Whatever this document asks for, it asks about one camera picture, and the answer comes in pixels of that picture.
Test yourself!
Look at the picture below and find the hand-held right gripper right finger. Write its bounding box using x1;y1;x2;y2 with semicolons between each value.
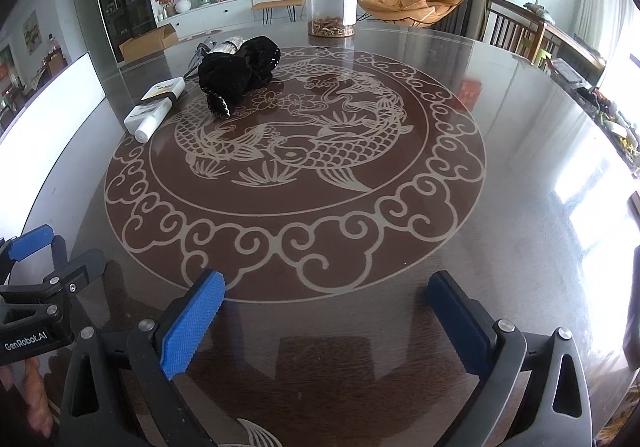
427;269;593;447

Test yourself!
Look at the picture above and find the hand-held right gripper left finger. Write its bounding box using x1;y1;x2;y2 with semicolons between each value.
59;268;227;447

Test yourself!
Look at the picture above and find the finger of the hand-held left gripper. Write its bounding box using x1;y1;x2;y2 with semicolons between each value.
0;224;68;284
0;248;107;300

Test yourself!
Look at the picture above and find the white squeeze tube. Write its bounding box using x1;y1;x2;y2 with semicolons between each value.
123;77;187;144

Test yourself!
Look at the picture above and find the black velvet cloth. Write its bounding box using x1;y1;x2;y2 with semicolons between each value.
197;34;283;120

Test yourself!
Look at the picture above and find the clear plastic bag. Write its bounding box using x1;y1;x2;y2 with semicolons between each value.
186;36;246;78

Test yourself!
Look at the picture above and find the person's left hand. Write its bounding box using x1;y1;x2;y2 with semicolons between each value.
0;358;52;447

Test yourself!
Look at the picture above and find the cluttered wooden furniture group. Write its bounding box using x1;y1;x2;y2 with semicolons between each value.
0;32;68;108

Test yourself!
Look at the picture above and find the brown cardboard box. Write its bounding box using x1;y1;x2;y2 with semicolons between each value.
118;24;179;62

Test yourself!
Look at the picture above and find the cluttered wooden sideboard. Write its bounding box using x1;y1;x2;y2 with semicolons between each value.
525;2;640;168

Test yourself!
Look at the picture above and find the long white television cabinet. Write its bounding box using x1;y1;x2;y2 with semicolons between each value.
155;0;311;35

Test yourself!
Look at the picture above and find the brown wooden chair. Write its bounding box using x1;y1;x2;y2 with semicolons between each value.
482;0;563;67

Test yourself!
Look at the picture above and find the orange lounge chair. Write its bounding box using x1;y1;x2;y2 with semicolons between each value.
358;0;470;29

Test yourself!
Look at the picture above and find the wooden bench with metal legs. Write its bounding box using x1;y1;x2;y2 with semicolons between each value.
251;0;305;24

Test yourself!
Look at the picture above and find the clear jar with black lid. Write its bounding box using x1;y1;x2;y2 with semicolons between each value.
305;0;360;38

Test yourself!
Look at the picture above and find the framed wall picture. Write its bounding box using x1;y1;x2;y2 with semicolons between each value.
22;10;41;50

